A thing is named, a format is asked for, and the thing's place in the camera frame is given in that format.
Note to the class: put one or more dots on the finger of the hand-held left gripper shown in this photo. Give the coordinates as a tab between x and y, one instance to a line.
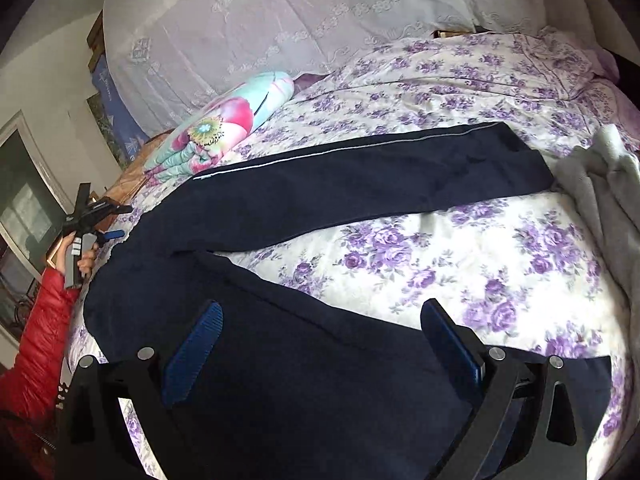
114	235
112	210

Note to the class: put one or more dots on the purple floral bed sheet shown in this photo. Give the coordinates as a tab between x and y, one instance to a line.
475	250

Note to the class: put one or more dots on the person's left hand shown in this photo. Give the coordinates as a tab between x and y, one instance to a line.
89	262

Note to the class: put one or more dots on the navy blue pants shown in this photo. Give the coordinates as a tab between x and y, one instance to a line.
300	400

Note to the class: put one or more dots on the white lace cover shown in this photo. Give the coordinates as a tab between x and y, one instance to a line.
250	25

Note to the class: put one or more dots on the brown flat box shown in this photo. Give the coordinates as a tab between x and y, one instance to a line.
452	34

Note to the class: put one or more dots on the white framed window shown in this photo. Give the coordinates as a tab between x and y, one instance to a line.
25	200

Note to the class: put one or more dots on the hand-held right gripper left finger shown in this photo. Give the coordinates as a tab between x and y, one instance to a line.
195	355

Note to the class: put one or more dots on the green landscape picture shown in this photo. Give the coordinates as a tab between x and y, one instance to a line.
107	130

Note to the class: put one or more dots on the plain purple cloth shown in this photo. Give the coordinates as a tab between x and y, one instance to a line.
310	82

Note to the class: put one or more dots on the grey cloth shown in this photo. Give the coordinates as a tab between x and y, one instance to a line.
600	200

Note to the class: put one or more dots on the orange brown patterned blanket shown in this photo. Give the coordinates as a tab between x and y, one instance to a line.
135	170

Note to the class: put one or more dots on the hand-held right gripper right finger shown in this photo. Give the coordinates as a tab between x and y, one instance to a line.
455	347

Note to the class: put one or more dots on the blue printed board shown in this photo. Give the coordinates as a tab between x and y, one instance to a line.
112	85

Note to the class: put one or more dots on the folded colourful floral quilt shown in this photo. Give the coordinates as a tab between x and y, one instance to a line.
220	120

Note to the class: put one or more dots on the purple patterned pillow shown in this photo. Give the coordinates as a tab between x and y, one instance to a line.
575	65

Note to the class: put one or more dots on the person's left forearm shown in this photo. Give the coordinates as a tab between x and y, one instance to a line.
40	330

